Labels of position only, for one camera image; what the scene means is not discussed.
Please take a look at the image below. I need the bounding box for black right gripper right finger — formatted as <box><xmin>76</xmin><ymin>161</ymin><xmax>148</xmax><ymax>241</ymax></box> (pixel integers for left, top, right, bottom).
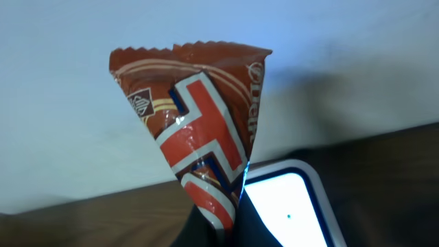
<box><xmin>233</xmin><ymin>191</ymin><xmax>282</xmax><ymax>247</ymax></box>

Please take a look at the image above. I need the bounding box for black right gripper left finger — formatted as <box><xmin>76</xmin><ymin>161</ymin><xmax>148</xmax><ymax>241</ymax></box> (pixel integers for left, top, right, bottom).
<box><xmin>170</xmin><ymin>206</ymin><xmax>218</xmax><ymax>247</ymax></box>

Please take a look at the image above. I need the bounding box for red orange snack bag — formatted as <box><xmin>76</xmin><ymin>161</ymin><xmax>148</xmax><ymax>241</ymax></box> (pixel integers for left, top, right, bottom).
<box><xmin>109</xmin><ymin>41</ymin><xmax>270</xmax><ymax>243</ymax></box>

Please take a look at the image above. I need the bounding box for white barcode scanner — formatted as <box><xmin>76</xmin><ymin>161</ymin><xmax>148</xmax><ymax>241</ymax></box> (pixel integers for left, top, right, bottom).
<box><xmin>245</xmin><ymin>159</ymin><xmax>346</xmax><ymax>247</ymax></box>

